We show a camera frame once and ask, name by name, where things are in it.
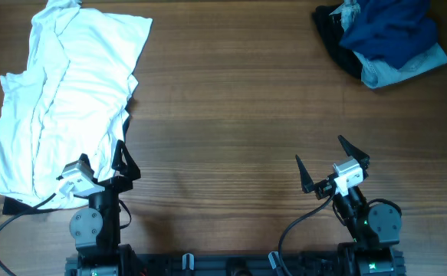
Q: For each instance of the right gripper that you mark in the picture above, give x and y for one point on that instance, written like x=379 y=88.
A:
x=323 y=187

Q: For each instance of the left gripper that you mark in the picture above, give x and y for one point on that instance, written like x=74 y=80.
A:
x=122 y=184

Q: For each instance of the white polo shirt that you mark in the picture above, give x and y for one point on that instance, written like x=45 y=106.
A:
x=71 y=100

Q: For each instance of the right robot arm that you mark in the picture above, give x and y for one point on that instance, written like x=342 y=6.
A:
x=373 y=225

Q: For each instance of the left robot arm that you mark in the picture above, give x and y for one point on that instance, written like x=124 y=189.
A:
x=96 y=229

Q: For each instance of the light blue denim garment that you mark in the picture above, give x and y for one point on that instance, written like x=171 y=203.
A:
x=377 y=74

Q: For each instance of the black garment in pile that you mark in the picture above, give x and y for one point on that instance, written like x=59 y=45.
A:
x=330 y=30

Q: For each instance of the navy blue garment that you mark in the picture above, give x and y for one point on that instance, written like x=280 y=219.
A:
x=394 y=31

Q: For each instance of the grey patterned cloth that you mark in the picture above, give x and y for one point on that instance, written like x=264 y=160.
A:
x=348 y=11

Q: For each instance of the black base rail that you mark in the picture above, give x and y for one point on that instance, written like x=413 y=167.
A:
x=231 y=264

